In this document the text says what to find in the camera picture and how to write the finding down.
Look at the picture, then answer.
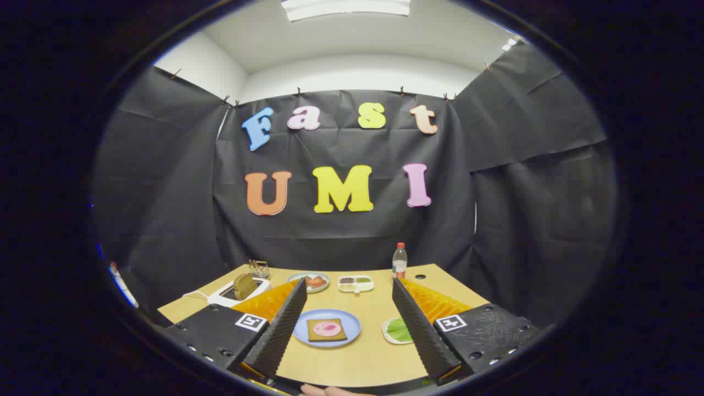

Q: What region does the clear red-capped water bottle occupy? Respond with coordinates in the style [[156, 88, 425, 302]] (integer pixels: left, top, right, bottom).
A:
[[392, 243, 408, 279]]

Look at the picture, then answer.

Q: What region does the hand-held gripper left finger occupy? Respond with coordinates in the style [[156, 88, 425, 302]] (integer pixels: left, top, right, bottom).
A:
[[162, 278, 309, 386]]

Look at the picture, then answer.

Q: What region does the square brown bread slice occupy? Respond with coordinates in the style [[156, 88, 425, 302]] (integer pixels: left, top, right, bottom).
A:
[[306, 318, 348, 343]]

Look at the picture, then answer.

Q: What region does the small white square plate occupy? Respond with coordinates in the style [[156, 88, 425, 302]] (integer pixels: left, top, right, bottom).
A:
[[382, 316, 414, 345]]

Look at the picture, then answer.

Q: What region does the blue round plate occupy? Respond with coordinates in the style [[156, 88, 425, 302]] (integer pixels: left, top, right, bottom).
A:
[[291, 309, 362, 348]]

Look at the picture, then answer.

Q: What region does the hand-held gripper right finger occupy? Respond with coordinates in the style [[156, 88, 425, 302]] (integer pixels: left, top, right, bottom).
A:
[[392, 277, 542, 386]]

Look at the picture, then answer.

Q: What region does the white divided condiment dish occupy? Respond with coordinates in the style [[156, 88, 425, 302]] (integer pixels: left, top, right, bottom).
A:
[[337, 274, 375, 294]]

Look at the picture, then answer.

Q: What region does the ceiling light panel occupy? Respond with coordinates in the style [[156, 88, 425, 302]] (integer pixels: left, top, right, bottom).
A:
[[282, 0, 411, 21]]

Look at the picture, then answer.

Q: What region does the green lettuce leaf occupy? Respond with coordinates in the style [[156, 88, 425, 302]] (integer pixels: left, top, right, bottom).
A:
[[387, 318, 413, 343]]

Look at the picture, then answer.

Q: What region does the pale green round plate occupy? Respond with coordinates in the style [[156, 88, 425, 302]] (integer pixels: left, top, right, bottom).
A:
[[287, 272, 331, 294]]

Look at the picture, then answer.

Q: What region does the black backdrop cloth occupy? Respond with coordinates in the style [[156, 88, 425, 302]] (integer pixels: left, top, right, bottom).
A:
[[91, 41, 619, 331]]

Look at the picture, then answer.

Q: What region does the white toaster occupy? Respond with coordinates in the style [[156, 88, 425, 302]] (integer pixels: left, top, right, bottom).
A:
[[208, 273, 271, 307]]

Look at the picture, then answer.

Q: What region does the round brown toast slice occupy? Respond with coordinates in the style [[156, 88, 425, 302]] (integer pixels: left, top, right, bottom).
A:
[[233, 273, 259, 300]]

